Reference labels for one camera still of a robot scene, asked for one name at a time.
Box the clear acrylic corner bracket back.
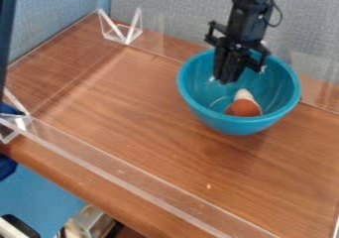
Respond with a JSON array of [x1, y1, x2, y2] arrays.
[[96, 7, 142, 45]]

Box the clear acrylic barrier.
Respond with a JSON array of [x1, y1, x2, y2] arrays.
[[130, 23, 339, 114], [0, 114, 277, 238]]

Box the black and white object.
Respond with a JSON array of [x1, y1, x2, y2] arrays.
[[0, 214, 41, 238]]

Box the grey metal frame below table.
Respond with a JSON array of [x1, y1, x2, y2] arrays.
[[54, 204, 116, 238]]

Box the dark blue vertical post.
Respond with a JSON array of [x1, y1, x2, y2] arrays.
[[0, 0, 17, 97]]

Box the brown toy mushroom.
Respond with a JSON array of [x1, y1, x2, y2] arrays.
[[225, 88, 261, 117]]

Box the clear acrylic corner bracket front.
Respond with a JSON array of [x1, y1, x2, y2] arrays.
[[0, 88, 30, 144]]

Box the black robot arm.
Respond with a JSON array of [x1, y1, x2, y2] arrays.
[[204, 0, 282, 84]]

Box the clear acrylic front barrier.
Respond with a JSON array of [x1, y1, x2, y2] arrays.
[[0, 114, 277, 238]]

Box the blue cloth object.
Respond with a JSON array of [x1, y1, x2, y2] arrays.
[[0, 102, 22, 181]]

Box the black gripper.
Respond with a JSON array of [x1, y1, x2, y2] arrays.
[[204, 21, 269, 83]]

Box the blue plastic bowl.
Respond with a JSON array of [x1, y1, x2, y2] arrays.
[[177, 50, 301, 135]]

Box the clear acrylic back barrier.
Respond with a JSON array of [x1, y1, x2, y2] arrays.
[[130, 23, 339, 114]]

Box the clear acrylic corner bracket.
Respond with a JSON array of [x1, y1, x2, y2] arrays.
[[96, 7, 142, 45], [0, 88, 30, 144]]

